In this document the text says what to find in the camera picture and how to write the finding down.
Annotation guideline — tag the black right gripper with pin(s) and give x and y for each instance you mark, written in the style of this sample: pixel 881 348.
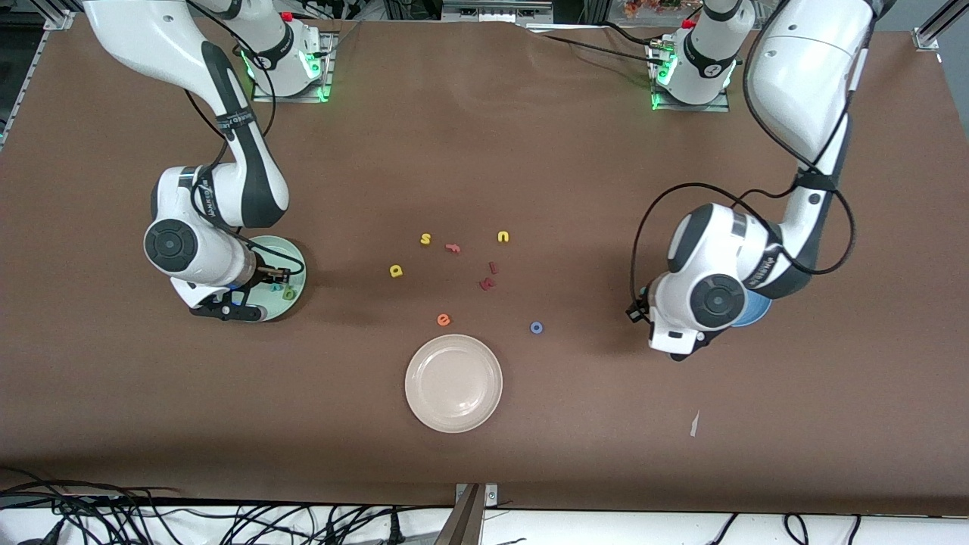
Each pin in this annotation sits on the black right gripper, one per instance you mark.
pixel 261 275

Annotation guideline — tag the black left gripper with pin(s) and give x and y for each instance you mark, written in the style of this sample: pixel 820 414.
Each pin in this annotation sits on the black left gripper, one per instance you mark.
pixel 644 303

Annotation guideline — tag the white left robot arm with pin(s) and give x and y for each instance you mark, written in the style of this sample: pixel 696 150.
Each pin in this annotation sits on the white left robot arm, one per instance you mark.
pixel 711 250

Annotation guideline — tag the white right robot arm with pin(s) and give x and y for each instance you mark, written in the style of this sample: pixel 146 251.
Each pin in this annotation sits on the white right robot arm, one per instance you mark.
pixel 197 250

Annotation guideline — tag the green plate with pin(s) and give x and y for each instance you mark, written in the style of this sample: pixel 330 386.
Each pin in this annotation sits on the green plate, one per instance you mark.
pixel 297 253

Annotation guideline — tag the blue plate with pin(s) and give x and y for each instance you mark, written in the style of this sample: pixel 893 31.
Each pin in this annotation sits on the blue plate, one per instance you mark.
pixel 755 310

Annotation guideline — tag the white paper scrap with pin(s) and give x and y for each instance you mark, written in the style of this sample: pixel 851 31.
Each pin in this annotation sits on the white paper scrap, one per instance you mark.
pixel 694 424

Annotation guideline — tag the beige plate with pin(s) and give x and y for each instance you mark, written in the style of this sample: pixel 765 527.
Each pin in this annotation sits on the beige plate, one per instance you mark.
pixel 453 383

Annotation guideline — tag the artificial flowers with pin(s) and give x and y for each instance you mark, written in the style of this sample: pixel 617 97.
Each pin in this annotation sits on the artificial flowers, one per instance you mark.
pixel 651 6

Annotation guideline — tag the grey metal box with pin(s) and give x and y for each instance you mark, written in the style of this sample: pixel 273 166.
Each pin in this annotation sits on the grey metal box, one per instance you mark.
pixel 496 9

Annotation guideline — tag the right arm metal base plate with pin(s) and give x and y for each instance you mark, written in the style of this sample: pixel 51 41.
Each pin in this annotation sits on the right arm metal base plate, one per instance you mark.
pixel 291 97

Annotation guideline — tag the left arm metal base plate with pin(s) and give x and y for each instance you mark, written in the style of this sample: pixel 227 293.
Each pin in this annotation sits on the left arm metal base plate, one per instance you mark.
pixel 693 107

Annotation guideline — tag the aluminium frame rail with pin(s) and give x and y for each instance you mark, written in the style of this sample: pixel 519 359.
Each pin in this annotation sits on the aluminium frame rail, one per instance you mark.
pixel 26 79

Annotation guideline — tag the aluminium frame profile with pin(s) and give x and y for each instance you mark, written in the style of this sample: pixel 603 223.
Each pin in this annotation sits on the aluminium frame profile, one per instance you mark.
pixel 935 26

